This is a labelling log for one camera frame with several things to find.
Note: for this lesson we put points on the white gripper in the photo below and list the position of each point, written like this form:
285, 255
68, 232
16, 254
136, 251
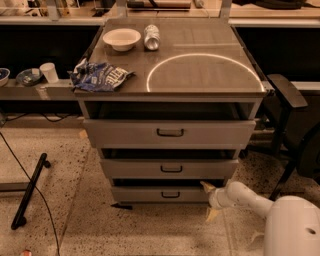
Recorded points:
217, 199

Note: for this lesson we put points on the grey bottom drawer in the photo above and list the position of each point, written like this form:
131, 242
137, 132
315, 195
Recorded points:
128, 195

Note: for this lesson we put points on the grey drawer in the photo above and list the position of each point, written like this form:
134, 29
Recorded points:
169, 134
169, 168
128, 195

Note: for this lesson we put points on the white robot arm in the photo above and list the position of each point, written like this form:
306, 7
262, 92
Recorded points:
292, 224

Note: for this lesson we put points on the grey drawer cabinet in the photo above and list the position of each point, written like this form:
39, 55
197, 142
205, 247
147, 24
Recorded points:
199, 73

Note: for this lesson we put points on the grey middle drawer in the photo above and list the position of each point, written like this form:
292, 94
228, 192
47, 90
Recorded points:
169, 168

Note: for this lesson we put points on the grey top drawer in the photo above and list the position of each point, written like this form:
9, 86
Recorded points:
169, 134

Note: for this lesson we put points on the black office chair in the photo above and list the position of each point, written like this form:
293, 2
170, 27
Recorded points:
295, 118

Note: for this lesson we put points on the blue chip bag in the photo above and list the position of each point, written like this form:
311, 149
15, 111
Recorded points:
98, 77

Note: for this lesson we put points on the silver soda can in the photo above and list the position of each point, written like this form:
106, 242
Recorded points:
152, 37

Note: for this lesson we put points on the white bowl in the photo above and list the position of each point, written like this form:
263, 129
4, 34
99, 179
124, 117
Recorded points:
122, 40

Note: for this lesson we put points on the black table leg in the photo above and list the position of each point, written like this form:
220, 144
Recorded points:
19, 219

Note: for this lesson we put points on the grey side shelf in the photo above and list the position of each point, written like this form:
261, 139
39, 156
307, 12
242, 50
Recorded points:
60, 91

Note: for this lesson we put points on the white paper cup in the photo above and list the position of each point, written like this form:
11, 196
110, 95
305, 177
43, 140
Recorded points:
49, 71

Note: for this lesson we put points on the dark blue bowl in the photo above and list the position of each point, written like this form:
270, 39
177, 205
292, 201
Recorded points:
29, 77

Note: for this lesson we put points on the blue rimmed bowl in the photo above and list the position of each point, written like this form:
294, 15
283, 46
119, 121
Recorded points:
4, 76

